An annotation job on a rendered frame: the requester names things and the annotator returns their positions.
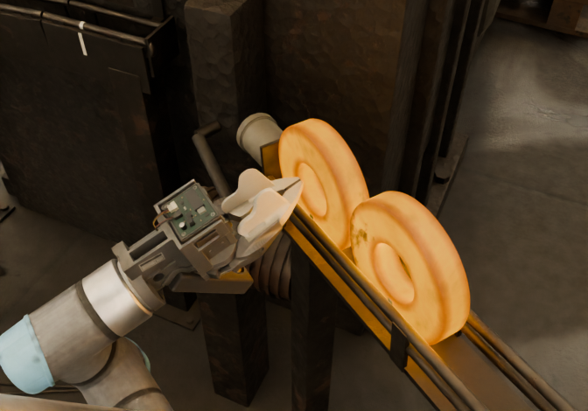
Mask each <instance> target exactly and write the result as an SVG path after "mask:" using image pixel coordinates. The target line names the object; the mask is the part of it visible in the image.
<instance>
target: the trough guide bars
mask: <svg viewBox="0 0 588 411"><path fill-rule="evenodd" d="M289 220H290V221H291V222H292V224H293V225H294V226H295V227H296V228H297V229H298V231H299V232H300V233H301V234H302V235H303V236H304V237H305V238H306V239H307V240H308V241H309V242H310V243H311V245H312V246H313V247H314V248H315V249H316V250H317V251H318V253H319V254H320V255H321V256H322V257H323V258H324V259H325V261H326V262H327V263H328V264H329V265H330V266H331V268H332V269H333V270H334V271H335V272H336V273H337V275H338V276H339V277H340V278H341V279H342V280H343V281H344V283H345V284H346V285H347V286H348V287H349V288H350V290H352V291H353V293H354V294H355V295H357V297H358V298H359V299H360V300H361V301H362V302H363V304H364V305H365V306H366V307H367V308H368V309H369V311H370V312H371V313H372V314H373V315H374V316H375V317H376V319H377V320H378V321H379V322H380V323H381V324H382V326H383V327H384V328H385V329H386V330H387V331H388V333H389V334H390V335H391V341H390V354H389V357H390V359H391V360H392V361H393V362H394V363H395V365H396V366H397V367H398V368H399V369H400V371H401V372H402V373H403V368H404V367H406V366H407V363H408V355H409V356H410V357H411V358H412V359H413V360H414V361H415V363H416V364H417V365H418V366H419V367H420V368H421V370H422V371H423V372H424V373H425V374H426V375H427V376H428V378H429V379H430V380H431V381H432V382H433V383H434V385H435V386H436V387H437V388H438V389H439V390H440V392H441V393H442V394H443V395H444V396H445V397H446V398H447V400H448V401H449V402H450V403H451V404H452V405H453V406H454V407H455V408H456V409H457V410H458V411H490V410H489V409H488V408H487V407H486V406H485V405H484V404H483V403H482V402H481V401H480V399H479V398H478V397H477V396H476V395H475V394H474V393H473V392H472V391H471V390H470V389H469V387H468V386H467V385H466V384H465V383H464V382H463V381H462V380H461V379H460V378H459V377H458V375H457V374H456V373H455V372H454V371H453V370H452V369H451V368H450V367H449V366H448V365H447V364H446V363H445V362H444V361H443V360H442V359H441V358H440V357H439V356H438V355H437V353H436V352H435V351H434V350H433V349H432V348H431V347H430V346H429V345H428V344H427V343H426V341H425V340H424V339H423V338H422V337H421V336H420V335H419V334H418V333H417V332H416V330H415V329H414V328H413V327H412V326H411V325H410V324H409V323H408V322H407V321H406V320H405V319H404V317H403V316H402V315H401V314H400V313H399V312H398V311H397V310H396V309H395V308H394V306H393V305H392V304H391V303H390V302H389V301H388V300H387V299H386V298H385V297H384V296H383V294H382V293H381V292H380V291H379V290H378V289H377V288H376V287H375V286H374V285H373V283H371V282H370V281H369V280H368V279H367V278H366V276H364V275H363V274H362V273H361V271H360V270H359V269H358V268H357V267H356V266H355V265H354V264H353V263H352V262H351V260H350V259H349V258H348V257H347V256H346V255H345V254H344V253H343V252H342V251H341V250H340V248H339V247H338V246H337V245H336V244H335V243H334V242H333V241H332V240H331V239H330V237H329V236H328V235H327V234H326V233H325V232H324V231H323V230H322V229H321V228H320V227H319V225H318V224H317V223H316V222H315V221H314V220H313V219H312V218H311V217H310V216H309V215H308V213H307V212H306V211H305V210H304V209H303V208H302V207H301V206H300V205H299V204H298V203H297V204H296V205H295V207H294V209H293V211H292V213H291V215H290V217H289ZM461 332H463V333H464V334H465V335H466V336H467V337H468V338H469V339H470V340H471V341H472V342H473V343H474V344H475V345H476V346H477V347H478V348H479V349H480V351H481V352H482V353H483V354H484V355H485V356H486V357H487V358H488V359H489V360H490V361H491V362H492V363H493V364H494V365H495V366H496V367H497V368H498V369H499V370H500V371H501V372H502V373H503V374H504V375H505V376H506V377H507V378H508V379H509V380H510V381H511V382H512V383H513V384H514V385H515V386H516V387H517V388H518V389H519V390H520V391H521V392H522V393H523V394H524V395H525V396H526V397H527V398H528V399H529V400H530V401H531V402H532V403H533V404H534V405H535V406H536V407H537V408H538V409H539V410H540V411H577V410H576V409H575V408H574V407H573V406H572V405H571V404H570V403H569V402H568V401H567V400H566V399H565V398H564V397H563V396H562V395H561V394H560V393H558V392H557V391H556V390H555V389H554V388H553V387H552V386H551V385H550V384H549V383H548V382H547V381H546V380H545V379H544V378H543V377H542V376H541V375H540V374H539V373H537V372H536V371H535V370H534V369H533V368H532V367H531V366H530V365H529V364H528V363H527V362H526V361H525V360H524V359H523V358H522V357H521V356H520V355H519V354H518V353H516V352H515V351H514V350H513V349H512V348H511V347H510V346H509V345H508V344H507V343H506V342H505V341H504V340H503V339H502V338H501V337H500V336H499V335H498V334H496V333H495V332H494V331H493V330H492V329H491V328H490V327H489V326H488V325H487V324H486V323H485V322H484V321H483V320H482V319H481V318H480V317H479V316H478V315H476V314H475V313H474V312H473V311H472V310H471V309H470V311H469V315H468V318H467V320H466V322H465V324H464V326H463V327H462V328H461V329H460V330H459V331H457V332H455V333H454V335H455V336H456V337H459V336H460V337H461Z"/></svg>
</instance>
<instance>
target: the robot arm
mask: <svg viewBox="0 0 588 411"><path fill-rule="evenodd" d="M187 188H188V189H187ZM303 188H304V183H303V181H302V180H301V179H300V178H299V177H294V178H279V179H276V180H273V181H270V180H269V179H267V178H266V177H265V176H264V175H263V174H262V173H261V172H259V171H258V170H256V169H247V170H245V171H244V172H243V173H242V174H241V175H240V176H239V182H238V189H237V190H236V192H235V193H233V194H232V195H230V196H227V197H224V198H221V199H218V200H216V201H214V202H213V201H212V199H211V198H210V196H209V195H208V193H207V191H206V190H205V189H204V187H203V188H202V187H201V186H200V184H199V183H196V182H195V180H194V179H193V180H191V181H190V182H188V183H187V184H185V185H183V186H182V187H180V188H179V189H177V190H176V191H175V192H173V193H172V194H170V195H169V196H167V197H166V198H164V199H162V200H161V201H159V202H158V203H156V204H155V205H154V208H155V210H156V211H157V216H156V217H155V219H154V220H153V221H152V224H153V226H154V227H155V228H156V230H154V231H153V232H151V233H149V234H148V235H146V236H145V237H143V238H142V239H141V240H139V241H138V242H136V243H135V244H133V245H132V246H130V247H128V246H127V245H126V244H125V243H124V242H123V241H121V242H119V243H118V244H116V245H115V246H113V247H112V248H111V249H112V251H113V253H114V254H115V256H117V257H118V260H117V259H112V260H110V261H108V262H107V263H105V264H104V265H102V266H101V267H99V268H98V269H97V270H95V271H94V272H93V273H91V274H90V275H88V276H86V277H85V278H83V279H81V280H80V281H78V282H77V283H75V284H74V285H73V286H71V287H70V288H68V289H66V290H65V291H63V292H62V293H60V294H59V295H57V296H56V297H54V298H53V299H52V300H50V301H49V302H47V303H45V304H44V305H42V306H41V307H39V308H38V309H36V310H35V311H33V312H32V313H31V314H30V315H28V314H26V315H25V316H24V318H23V319H22V320H21V321H19V322H18V323H17V324H15V325H14V326H12V327H11V328H10V329H9V330H7V331H6V332H5V333H3V334H2V335H1V336H0V365H1V367H2V368H3V370H4V372H5V374H6V375H7V377H8V378H9V379H10V381H11V382H12V383H13V384H14V385H15V386H16V387H18V388H19V389H20V390H22V391H24V392H25V393H28V394H37V393H40V392H42V391H43V390H45V389H46V388H48V387H53V386H54V385H55V382H56V381H58V380H62V381H64V382H66V383H68V384H70V385H72V386H74V387H77V388H78V389H79V390H80V391H81V393H82V394H83V396H84V398H85V400H86V402H87V404H80V403H73V402H66V401H53V400H46V399H39V398H32V397H24V396H17V395H10V394H0V411H173V409H172V407H171V405H170V404H169V402H168V401H167V399H166V398H165V396H164V395H163V393H162V391H161V389H160V388H159V386H158V384H157V382H156V381H155V380H154V379H153V377H152V376H151V364H150V361H149V360H148V358H147V356H146V355H145V353H144V352H143V351H142V349H141V348H140V347H139V346H138V345H137V344H136V343H135V342H134V341H132V340H131V339H129V338H126V337H124V335H126V334H127V333H128V332H130V331H132V330H133V329H135V328H136V327H137V326H138V325H139V324H141V323H143V322H144V321H146V320H147V319H149V318H150V317H152V313H153V311H156V310H158V309H159V308H161V307H162V306H163V305H165V304H166V301H165V297H164V295H163V293H162V291H161V289H162V288H163V287H164V286H165V285H166V286H167V285H168V286H169V288H170V290H171V291H172V292H196V293H221V294H245V293H246V292H247V290H248V289H249V287H250V286H251V285H252V283H253V278H252V277H251V275H250V274H249V272H248V271H247V270H246V269H245V267H244V266H246V265H248V264H250V263H251V262H253V261H255V260H256V259H258V258H259V257H260V256H261V255H263V254H264V253H265V252H266V250H267V249H268V248H269V247H270V245H271V244H272V242H273V241H274V239H275V238H276V237H277V236H278V235H279V233H280V232H281V231H282V228H283V225H284V223H285V222H286V221H287V219H288V218H289V217H290V215H291V213H292V211H293V209H294V207H295V205H296V204H297V202H298V199H299V197H300V195H301V192H302V190H303ZM177 195H178V196H177ZM175 196H176V197H175ZM174 197H175V198H174ZM172 198H173V199H172ZM169 200H170V201H169ZM167 201H168V202H167ZM231 219H232V220H233V221H237V222H240V223H239V225H238V227H237V232H238V233H239V234H240V235H242V237H241V236H240V235H234V234H232V232H233V229H232V228H231V227H232V225H233V224H232V223H231ZM156 220H157V221H158V223H159V224H158V225H157V226H155V225H154V223H155V221H156Z"/></svg>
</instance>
